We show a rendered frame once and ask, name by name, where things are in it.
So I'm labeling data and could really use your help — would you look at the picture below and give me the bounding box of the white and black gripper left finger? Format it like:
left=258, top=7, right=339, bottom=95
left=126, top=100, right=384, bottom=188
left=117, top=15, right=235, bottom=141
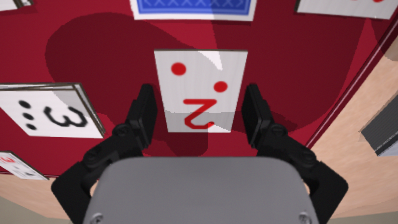
left=51, top=84, right=158, bottom=224

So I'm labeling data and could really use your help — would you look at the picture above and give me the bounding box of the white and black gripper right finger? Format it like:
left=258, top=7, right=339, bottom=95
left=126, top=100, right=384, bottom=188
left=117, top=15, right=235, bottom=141
left=241, top=84, right=349, bottom=224

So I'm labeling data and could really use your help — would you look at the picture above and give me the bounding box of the blue playing card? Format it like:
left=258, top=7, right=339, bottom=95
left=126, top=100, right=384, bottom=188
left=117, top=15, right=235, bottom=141
left=131, top=0, right=257, bottom=21

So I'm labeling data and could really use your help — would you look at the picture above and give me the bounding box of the dark red card cloth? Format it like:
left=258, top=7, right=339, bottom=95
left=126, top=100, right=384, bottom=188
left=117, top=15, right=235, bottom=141
left=0, top=0, right=398, bottom=175

